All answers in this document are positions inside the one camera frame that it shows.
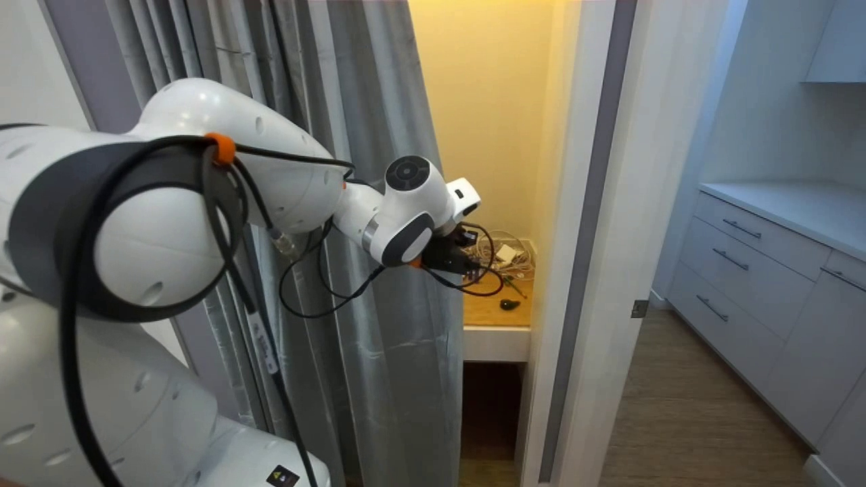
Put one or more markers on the grey silky curtain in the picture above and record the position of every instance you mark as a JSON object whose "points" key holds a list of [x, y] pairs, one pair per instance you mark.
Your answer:
{"points": [[395, 379]]}

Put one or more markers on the small black object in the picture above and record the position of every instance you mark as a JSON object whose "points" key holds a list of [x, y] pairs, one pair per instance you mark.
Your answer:
{"points": [[510, 305]]}

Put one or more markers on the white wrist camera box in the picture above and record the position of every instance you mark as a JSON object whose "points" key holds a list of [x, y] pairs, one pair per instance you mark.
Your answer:
{"points": [[464, 195]]}

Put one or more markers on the white drawer cabinet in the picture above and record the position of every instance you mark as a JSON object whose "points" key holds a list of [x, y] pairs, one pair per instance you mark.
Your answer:
{"points": [[794, 306]]}

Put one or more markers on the metal door latch plate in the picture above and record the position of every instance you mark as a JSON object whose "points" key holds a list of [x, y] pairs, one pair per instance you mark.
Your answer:
{"points": [[640, 309]]}

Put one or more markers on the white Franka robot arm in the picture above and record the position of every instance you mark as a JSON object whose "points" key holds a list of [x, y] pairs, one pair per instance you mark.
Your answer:
{"points": [[151, 235]]}

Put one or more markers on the white clutter on desk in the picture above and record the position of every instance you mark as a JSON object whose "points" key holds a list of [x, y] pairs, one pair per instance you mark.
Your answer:
{"points": [[510, 256]]}

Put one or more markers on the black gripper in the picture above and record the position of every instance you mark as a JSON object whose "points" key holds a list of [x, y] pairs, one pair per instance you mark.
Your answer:
{"points": [[449, 251]]}

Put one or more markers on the white door frame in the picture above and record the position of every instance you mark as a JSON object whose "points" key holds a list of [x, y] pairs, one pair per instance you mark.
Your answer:
{"points": [[613, 225]]}

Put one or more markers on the wooden desk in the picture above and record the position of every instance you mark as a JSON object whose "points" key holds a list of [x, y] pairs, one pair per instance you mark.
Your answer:
{"points": [[491, 340]]}

